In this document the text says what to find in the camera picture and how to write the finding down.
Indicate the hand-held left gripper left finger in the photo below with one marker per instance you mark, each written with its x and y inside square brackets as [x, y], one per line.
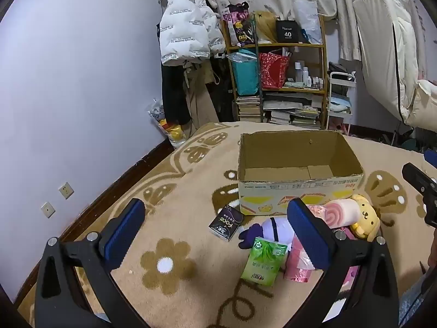
[124, 235]

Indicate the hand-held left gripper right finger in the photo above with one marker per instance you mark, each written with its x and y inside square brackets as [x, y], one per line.
[307, 235]

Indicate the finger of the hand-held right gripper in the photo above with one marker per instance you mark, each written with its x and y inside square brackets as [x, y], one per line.
[421, 184]

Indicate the pink plastic-wrapped packet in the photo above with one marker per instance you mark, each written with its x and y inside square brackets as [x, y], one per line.
[297, 263]

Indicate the purple-haired plush doll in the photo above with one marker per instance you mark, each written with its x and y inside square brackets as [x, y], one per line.
[278, 229]

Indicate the pink swirl roll plush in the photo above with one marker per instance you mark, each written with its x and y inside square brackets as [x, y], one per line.
[341, 213]

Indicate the green tissue packet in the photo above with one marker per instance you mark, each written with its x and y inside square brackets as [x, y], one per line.
[263, 263]

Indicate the cardboard box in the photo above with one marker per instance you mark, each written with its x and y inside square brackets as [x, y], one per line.
[290, 186]

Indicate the yellow dog plush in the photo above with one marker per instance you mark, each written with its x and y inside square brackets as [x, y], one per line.
[367, 217]

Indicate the black tissue packet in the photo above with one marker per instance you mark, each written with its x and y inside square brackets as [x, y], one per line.
[227, 223]

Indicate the beige floral rug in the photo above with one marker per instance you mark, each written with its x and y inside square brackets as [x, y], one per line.
[170, 194]

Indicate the cream duvet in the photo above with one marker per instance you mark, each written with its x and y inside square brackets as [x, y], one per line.
[425, 106]

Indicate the plastic bag of toys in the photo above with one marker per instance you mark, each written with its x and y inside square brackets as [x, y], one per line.
[170, 129]

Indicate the light blue cloth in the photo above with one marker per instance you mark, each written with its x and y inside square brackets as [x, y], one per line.
[338, 104]

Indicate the large pile of books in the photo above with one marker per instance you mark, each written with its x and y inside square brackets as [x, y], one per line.
[293, 112]

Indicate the black bag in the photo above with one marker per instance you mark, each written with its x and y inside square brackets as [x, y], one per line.
[338, 83]

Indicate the white trolley cart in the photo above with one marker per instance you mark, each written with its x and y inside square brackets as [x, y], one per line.
[341, 75]

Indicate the small stack of books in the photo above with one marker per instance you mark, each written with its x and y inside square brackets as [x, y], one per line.
[247, 109]

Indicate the white padded mattress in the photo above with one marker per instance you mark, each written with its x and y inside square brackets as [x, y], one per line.
[382, 41]

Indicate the black hanging coat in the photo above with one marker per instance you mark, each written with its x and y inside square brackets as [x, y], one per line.
[174, 92]

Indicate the beige hanging garment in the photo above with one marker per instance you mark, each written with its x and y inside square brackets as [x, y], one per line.
[199, 99]

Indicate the group of toiletry bottles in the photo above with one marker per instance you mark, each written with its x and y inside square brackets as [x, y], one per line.
[304, 73]

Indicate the red patterned bag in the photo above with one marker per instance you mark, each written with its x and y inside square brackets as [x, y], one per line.
[273, 71]

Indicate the teal bag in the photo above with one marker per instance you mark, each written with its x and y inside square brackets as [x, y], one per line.
[245, 78]

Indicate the black hanging garment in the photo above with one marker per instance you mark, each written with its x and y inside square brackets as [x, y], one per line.
[222, 88]

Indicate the clear plastic bag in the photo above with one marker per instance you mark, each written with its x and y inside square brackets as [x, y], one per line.
[240, 56]

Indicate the wooden shelf rack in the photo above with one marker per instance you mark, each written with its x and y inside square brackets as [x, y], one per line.
[273, 45]

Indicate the white plastic bag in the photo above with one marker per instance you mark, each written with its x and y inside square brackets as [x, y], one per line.
[309, 20]

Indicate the black box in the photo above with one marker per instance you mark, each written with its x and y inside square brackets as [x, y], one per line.
[288, 31]

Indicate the blond wig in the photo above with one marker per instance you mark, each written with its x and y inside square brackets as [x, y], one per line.
[266, 27]

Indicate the white puffer jacket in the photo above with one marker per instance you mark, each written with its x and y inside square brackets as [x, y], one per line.
[186, 24]

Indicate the purple printed bag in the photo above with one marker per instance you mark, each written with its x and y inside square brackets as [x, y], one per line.
[239, 24]

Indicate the white wall socket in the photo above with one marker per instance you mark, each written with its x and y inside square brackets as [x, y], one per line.
[48, 210]
[66, 190]

